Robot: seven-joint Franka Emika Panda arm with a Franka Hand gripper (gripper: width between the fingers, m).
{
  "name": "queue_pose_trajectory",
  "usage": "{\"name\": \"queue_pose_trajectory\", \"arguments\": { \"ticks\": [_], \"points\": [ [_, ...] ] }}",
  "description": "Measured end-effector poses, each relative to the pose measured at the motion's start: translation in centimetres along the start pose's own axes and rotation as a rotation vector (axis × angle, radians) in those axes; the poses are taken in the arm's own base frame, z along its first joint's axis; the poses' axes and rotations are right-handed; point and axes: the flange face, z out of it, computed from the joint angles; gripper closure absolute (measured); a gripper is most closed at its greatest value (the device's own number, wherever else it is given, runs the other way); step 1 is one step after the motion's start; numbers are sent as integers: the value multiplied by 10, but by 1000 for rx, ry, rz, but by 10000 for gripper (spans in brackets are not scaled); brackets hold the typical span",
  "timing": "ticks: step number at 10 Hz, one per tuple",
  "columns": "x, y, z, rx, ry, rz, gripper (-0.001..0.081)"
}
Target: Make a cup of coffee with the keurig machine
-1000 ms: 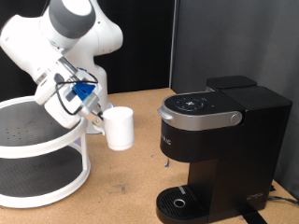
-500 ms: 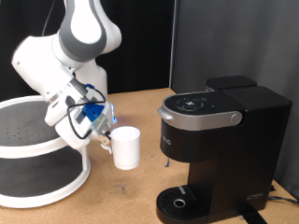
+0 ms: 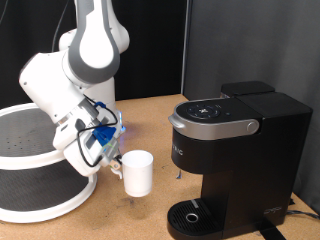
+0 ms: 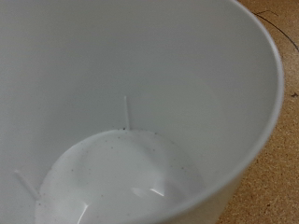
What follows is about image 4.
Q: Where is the white mug green taped handle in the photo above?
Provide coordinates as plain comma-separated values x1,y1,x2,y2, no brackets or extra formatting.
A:
0,0,285,224

